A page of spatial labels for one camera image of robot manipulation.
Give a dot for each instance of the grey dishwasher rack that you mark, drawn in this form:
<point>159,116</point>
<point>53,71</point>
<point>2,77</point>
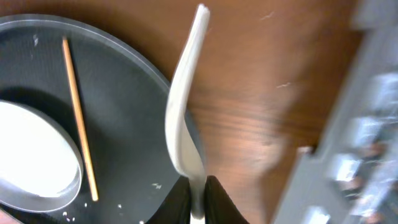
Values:
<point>352,176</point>

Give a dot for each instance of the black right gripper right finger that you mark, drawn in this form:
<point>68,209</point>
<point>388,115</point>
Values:
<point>219,208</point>

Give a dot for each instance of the white round plate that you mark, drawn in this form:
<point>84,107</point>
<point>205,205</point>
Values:
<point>41,166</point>

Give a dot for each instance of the wooden chopstick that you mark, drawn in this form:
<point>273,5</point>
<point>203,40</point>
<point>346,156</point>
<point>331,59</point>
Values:
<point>74,93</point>

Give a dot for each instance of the white plastic fork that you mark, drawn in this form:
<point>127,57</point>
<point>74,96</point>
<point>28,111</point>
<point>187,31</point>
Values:
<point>181,148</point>

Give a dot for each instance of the round black serving tray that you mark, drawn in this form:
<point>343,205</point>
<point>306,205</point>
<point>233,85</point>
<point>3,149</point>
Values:
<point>123,99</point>

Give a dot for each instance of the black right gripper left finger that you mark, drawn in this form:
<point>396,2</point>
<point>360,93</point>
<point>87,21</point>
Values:
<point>175,209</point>

